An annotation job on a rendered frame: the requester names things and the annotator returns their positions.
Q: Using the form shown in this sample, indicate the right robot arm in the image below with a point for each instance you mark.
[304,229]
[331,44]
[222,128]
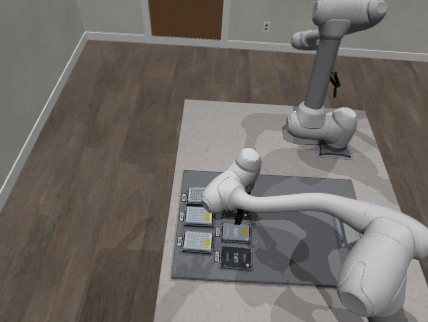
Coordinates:
[335,19]

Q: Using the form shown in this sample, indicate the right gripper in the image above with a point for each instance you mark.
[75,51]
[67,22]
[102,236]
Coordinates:
[335,83]

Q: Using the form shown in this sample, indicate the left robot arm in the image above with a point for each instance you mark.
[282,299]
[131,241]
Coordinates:
[372,280]

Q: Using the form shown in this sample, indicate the white operator button panel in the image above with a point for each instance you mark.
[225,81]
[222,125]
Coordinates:
[346,234]

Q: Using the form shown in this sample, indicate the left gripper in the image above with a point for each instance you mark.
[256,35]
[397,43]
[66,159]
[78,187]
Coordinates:
[239,217]

